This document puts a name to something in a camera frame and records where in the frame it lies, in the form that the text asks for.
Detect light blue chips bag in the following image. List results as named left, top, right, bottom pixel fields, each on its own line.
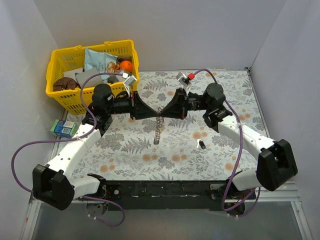
left=84, top=48, right=120, bottom=73

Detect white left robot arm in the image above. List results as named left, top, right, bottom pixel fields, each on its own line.
left=32, top=83, right=157, bottom=210

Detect white box in basket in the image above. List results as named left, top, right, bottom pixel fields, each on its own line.
left=63, top=67, right=84, bottom=80

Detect yellow plastic basket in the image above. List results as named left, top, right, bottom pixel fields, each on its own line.
left=45, top=39, right=140, bottom=115

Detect black head small key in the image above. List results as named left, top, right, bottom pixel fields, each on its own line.
left=196, top=139, right=206, bottom=150

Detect grey cardboard box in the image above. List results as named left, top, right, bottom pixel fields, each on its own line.
left=76, top=68, right=103, bottom=88

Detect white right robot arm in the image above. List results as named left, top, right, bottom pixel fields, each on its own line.
left=159, top=83, right=298, bottom=199

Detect brown round bun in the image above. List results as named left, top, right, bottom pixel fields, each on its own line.
left=53, top=77, right=79, bottom=92

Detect orange fruit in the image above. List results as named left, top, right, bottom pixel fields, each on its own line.
left=119, top=60, right=134, bottom=73

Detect green blue carton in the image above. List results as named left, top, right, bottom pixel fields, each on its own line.
left=50, top=119, right=79, bottom=139

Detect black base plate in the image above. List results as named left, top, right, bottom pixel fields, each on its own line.
left=77, top=179, right=257, bottom=211

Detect aluminium frame rail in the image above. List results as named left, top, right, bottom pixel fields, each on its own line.
left=21, top=180, right=313, bottom=240

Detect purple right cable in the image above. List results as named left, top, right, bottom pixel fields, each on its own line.
left=187, top=68, right=261, bottom=218

